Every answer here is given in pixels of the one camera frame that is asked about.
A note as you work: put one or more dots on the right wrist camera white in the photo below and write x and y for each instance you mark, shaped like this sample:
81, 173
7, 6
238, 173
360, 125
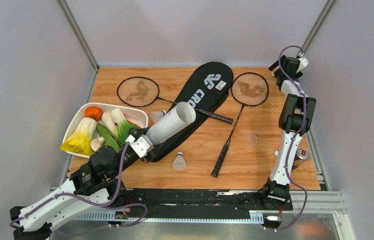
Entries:
303, 62

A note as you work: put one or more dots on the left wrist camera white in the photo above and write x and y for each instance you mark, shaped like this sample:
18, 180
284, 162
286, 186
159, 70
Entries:
140, 145

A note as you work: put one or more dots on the white mushroom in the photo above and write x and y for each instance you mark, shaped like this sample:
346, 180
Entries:
97, 143

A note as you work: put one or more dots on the right badminton racket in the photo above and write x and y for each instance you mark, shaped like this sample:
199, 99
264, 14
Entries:
249, 89

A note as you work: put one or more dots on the black racket bag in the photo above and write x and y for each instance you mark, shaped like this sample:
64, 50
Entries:
206, 89

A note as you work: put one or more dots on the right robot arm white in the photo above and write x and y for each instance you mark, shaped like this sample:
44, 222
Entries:
294, 121

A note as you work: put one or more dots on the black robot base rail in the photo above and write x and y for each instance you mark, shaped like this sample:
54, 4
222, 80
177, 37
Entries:
197, 204

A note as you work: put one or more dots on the white shuttlecock tube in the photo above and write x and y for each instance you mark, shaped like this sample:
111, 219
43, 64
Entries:
180, 116

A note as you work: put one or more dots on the small orange pumpkin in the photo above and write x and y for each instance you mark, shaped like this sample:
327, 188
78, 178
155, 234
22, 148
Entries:
94, 112

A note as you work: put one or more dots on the yellow napa cabbage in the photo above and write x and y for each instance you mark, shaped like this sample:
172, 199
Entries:
80, 140

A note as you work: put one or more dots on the left badminton racket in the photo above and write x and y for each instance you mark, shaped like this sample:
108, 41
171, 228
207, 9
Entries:
141, 91

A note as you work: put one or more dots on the green bok choy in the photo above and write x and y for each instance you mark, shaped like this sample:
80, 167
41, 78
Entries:
123, 124

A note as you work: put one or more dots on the white plastic tray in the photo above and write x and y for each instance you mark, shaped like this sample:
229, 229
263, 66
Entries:
133, 115

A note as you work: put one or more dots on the energy drink can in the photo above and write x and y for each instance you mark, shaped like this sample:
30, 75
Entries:
301, 156

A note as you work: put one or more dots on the badminton racket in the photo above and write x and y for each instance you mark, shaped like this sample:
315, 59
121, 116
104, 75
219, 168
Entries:
249, 89
141, 91

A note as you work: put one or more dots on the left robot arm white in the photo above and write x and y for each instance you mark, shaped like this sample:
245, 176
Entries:
94, 185

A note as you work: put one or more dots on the white bok choy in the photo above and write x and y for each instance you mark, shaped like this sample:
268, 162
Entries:
110, 123

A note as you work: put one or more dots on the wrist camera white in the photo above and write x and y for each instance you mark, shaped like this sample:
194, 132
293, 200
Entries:
140, 145
303, 62

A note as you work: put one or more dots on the shuttlecock beside tray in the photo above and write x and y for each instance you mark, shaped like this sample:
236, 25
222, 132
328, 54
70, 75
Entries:
157, 115

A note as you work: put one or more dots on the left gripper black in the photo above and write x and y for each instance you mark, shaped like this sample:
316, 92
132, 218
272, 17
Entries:
138, 132

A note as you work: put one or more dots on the clear plastic tube lid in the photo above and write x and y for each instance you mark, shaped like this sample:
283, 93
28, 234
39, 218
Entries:
251, 139

